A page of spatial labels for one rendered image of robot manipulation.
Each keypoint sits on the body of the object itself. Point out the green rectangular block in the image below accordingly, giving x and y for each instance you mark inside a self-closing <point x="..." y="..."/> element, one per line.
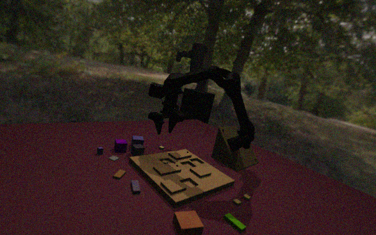
<point x="234" y="223"/>

